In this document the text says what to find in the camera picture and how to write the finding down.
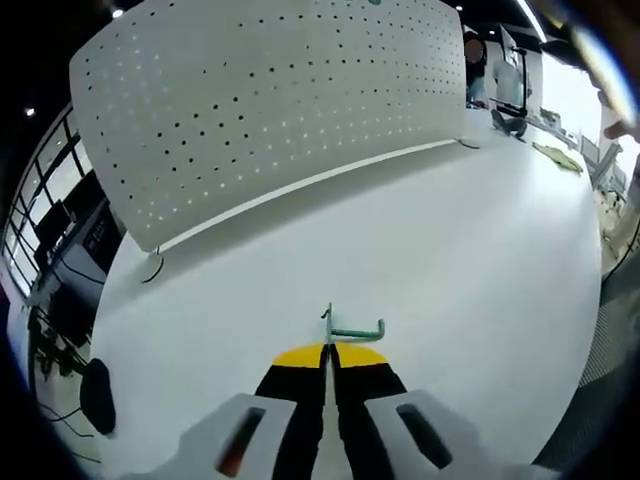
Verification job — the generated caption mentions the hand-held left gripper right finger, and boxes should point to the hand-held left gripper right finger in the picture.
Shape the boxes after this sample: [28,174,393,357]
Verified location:
[329,343,556,480]

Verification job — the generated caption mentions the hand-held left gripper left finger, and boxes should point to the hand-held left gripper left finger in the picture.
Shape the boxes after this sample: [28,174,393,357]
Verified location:
[172,342,330,480]

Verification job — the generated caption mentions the white perforated mounting plate panel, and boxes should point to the white perforated mounting plate panel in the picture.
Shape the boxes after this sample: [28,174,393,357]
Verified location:
[68,0,481,284]

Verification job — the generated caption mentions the person's right hand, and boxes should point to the person's right hand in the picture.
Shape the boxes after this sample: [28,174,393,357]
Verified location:
[601,117,640,144]

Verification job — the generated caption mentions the black oval pad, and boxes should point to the black oval pad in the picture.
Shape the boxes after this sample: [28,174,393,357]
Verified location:
[79,357,118,436]

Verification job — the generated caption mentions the dark equipment cabinet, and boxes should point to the dark equipment cabinet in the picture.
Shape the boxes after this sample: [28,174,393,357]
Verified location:
[34,197,124,302]

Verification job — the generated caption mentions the pale green cloth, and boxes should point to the pale green cloth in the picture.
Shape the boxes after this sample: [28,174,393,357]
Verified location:
[531,141,585,175]

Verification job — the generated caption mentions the black headset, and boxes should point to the black headset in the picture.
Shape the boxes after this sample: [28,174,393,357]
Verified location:
[490,108,528,140]

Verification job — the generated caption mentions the monitor with black stand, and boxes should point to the monitor with black stand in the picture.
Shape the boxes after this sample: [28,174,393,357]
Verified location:
[492,23,533,109]

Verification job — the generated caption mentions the linear ceiling light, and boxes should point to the linear ceiling light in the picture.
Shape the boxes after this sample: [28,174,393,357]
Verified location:
[516,0,550,42]

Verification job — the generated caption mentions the black floor cable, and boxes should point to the black floor cable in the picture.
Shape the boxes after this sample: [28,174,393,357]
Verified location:
[34,397,102,466]

